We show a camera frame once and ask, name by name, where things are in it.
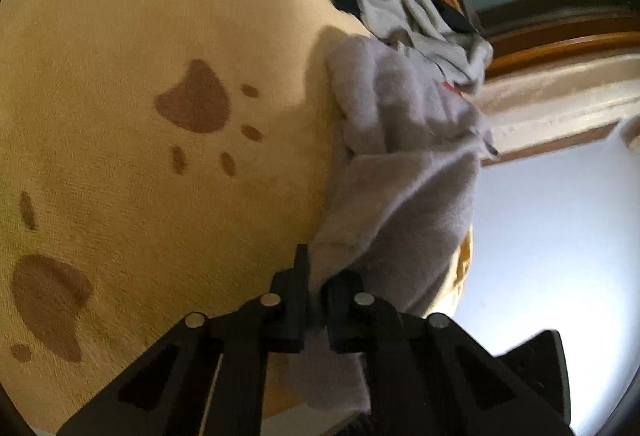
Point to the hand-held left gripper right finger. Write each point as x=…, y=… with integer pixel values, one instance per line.
x=345, y=316

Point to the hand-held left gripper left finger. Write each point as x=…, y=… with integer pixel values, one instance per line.
x=292, y=311

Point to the grey fleece sweater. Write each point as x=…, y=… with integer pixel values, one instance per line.
x=400, y=176

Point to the yellow paw-print blanket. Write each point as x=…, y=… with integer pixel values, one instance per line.
x=125, y=41

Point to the wooden door frame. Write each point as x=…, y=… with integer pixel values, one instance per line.
x=560, y=49

